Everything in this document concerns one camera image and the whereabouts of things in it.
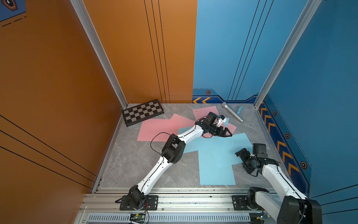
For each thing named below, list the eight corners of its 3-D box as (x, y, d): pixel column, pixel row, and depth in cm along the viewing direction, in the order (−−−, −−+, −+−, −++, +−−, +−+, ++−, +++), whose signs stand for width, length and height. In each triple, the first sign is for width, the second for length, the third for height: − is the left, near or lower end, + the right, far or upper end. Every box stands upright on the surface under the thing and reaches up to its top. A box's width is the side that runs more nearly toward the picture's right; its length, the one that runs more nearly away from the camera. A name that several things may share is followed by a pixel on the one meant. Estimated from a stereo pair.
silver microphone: (241, 122, 109) (243, 120, 107) (221, 105, 122) (222, 102, 119) (244, 121, 110) (245, 119, 108) (223, 103, 123) (224, 101, 120)
